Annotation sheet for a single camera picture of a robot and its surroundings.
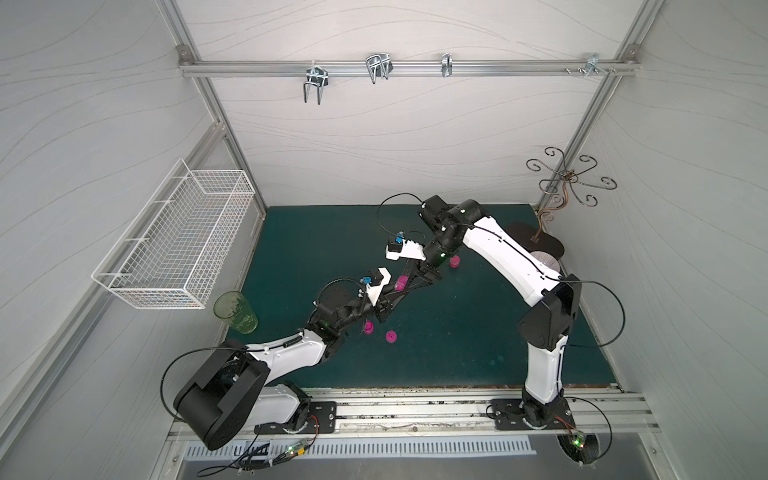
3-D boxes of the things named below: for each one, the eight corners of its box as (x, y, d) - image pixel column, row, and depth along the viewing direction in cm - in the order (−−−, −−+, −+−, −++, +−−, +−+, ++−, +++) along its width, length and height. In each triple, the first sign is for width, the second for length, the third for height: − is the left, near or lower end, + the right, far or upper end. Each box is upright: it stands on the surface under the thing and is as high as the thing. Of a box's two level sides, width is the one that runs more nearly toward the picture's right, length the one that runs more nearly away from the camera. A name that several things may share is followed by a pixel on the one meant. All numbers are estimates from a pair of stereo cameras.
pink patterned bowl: (559, 273, 102) (563, 268, 99) (530, 254, 107) (533, 248, 104) (562, 269, 103) (566, 264, 100) (534, 250, 108) (537, 245, 106)
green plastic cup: (231, 338, 89) (208, 318, 78) (240, 314, 94) (220, 291, 83) (254, 338, 89) (234, 318, 78) (261, 314, 94) (244, 291, 83)
